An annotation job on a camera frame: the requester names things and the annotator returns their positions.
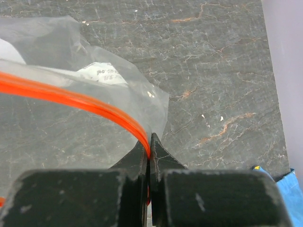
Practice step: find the blue patterned cloth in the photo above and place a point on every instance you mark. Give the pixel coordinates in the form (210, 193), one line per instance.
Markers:
(291, 193)

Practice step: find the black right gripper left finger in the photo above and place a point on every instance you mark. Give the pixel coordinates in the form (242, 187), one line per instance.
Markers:
(114, 197)

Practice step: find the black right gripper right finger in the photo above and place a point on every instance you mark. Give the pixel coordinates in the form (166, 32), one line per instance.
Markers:
(211, 198)

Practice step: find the clear zip top bag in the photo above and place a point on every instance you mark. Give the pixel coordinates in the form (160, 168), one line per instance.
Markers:
(65, 104)

